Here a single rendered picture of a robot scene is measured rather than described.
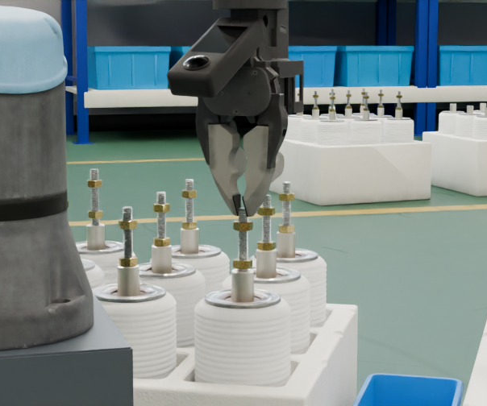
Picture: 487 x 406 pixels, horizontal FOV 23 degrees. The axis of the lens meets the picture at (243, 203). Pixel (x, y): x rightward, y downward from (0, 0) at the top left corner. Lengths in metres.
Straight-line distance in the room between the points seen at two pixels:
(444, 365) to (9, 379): 1.17
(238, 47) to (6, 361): 0.42
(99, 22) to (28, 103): 5.68
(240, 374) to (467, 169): 2.82
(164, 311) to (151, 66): 4.68
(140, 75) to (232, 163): 4.67
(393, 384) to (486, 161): 2.51
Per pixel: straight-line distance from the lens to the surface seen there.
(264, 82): 1.11
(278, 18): 1.17
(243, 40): 1.09
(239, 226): 1.14
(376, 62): 6.15
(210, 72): 1.04
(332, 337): 1.31
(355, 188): 3.63
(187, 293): 1.27
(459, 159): 3.94
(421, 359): 1.91
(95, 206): 1.44
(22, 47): 0.81
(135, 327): 1.16
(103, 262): 1.41
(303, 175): 3.67
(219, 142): 1.14
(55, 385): 0.81
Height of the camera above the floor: 0.51
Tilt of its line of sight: 8 degrees down
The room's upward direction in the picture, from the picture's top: straight up
